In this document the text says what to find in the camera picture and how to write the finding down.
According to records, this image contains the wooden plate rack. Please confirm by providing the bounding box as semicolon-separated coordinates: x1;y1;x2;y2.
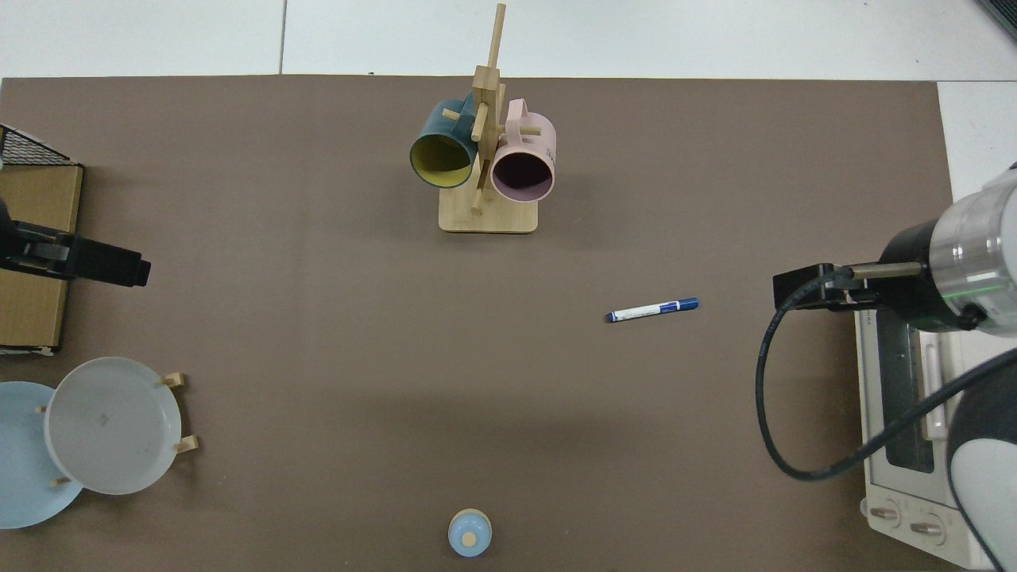
36;371;199;488

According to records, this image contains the grey plate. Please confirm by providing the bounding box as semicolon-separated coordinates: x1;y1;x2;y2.
44;357;182;496

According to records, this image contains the wooden cup stand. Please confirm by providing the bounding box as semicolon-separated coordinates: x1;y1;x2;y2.
439;2;543;234

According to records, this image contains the pale toaster oven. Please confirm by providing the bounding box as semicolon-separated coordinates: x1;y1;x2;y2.
854;308;1017;571

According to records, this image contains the light blue plate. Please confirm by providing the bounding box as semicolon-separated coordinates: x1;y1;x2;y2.
0;381;84;530

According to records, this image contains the brown table cloth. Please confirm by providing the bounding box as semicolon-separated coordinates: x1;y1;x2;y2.
0;75;954;572

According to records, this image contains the dark grey device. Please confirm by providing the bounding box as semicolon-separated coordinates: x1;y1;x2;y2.
976;0;1017;42

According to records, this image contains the blue white marker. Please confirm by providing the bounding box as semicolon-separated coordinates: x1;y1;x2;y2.
605;297;700;324

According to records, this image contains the wire basket with wooden floor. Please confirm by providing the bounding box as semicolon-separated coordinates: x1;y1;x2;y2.
0;123;84;356

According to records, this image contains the white oven door handle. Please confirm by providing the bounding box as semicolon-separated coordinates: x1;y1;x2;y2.
920;332;951;442

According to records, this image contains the dark teal cup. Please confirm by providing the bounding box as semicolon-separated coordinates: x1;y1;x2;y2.
409;98;480;190

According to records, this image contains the pink cup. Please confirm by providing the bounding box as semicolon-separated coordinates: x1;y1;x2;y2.
490;99;557;204

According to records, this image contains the small blue round thing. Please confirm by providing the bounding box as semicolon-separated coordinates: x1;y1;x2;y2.
447;508;493;558

